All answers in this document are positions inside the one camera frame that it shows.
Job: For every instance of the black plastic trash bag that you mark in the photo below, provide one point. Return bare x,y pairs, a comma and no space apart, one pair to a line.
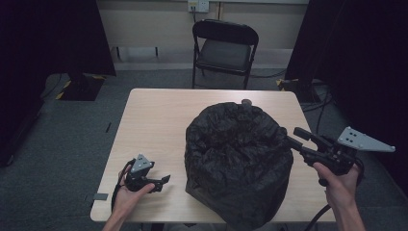
237,154

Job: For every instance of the black folding chair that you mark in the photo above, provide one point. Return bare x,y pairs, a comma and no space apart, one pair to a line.
224,54

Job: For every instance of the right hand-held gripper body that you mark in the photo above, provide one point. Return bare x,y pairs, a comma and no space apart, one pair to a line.
340,154

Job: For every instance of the grey tape strip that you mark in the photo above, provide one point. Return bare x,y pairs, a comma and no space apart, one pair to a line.
101,196

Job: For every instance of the white wall socket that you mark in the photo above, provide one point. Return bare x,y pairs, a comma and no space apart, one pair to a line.
198,5

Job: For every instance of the person's left hand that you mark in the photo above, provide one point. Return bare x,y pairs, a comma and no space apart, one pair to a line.
126,199

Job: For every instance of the person's right hand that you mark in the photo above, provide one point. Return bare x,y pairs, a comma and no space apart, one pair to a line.
341,189

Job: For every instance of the small grey round object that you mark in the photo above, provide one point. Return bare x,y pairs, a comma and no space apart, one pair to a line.
246,102

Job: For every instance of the black stand base yellow tape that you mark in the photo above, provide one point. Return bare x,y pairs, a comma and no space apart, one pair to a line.
296,88
81,88

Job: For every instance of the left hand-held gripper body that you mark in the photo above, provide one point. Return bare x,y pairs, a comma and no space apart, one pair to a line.
139,173

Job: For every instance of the dark curtain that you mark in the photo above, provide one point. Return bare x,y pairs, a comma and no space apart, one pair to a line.
362,64
38,48

